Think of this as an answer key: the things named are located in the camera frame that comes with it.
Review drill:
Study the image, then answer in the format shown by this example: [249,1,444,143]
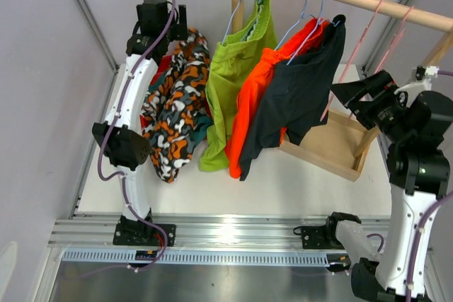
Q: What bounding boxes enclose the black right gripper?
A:
[331,69,414,144]

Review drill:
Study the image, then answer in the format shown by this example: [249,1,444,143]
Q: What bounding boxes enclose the black shorts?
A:
[238,14,346,181]

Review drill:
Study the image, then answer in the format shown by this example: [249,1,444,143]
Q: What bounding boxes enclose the blue hanger of black shorts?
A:
[285,0,337,66]

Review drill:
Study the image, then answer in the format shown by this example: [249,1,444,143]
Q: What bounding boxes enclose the pink hanger of teal shorts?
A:
[348,5,415,119]

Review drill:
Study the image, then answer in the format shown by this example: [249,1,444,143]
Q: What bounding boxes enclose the pink hanger of camouflage shorts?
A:
[319,0,384,122]

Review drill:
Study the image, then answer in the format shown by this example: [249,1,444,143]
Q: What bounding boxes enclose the orange grey camouflage shorts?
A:
[142,28,210,182]

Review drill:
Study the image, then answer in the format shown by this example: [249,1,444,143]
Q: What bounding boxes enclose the teal green shorts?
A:
[148,71,212,146]

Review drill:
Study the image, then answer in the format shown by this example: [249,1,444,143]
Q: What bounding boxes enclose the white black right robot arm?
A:
[323,71,452,301]

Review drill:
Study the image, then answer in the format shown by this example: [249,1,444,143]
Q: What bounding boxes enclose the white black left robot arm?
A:
[92,0,188,247]

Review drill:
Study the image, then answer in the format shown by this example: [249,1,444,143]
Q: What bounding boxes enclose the blue hanger of green shorts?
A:
[222,0,265,45]

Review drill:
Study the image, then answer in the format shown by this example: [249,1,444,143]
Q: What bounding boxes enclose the blue hanger of orange shorts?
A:
[275,0,322,51]

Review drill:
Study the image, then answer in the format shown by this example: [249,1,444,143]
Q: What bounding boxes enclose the lime green shorts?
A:
[200,0,277,172]

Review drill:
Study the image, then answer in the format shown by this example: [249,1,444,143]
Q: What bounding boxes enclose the red plastic bin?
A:
[140,55,172,134]

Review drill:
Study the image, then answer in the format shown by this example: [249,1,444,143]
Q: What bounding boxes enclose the wooden clothes rack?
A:
[231,0,453,183]

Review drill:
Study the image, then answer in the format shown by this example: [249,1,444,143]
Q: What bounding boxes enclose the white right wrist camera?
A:
[394,66,440,97]

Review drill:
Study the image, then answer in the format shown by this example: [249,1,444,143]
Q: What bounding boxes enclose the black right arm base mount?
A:
[293,226,344,250]

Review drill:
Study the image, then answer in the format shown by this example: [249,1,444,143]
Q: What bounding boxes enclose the slotted grey cable duct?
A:
[62,248,349,268]

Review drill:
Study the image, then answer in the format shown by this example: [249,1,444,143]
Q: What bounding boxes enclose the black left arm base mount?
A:
[113,209,177,247]

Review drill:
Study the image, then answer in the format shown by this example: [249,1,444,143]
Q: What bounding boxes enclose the aluminium mounting rail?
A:
[47,214,326,252]

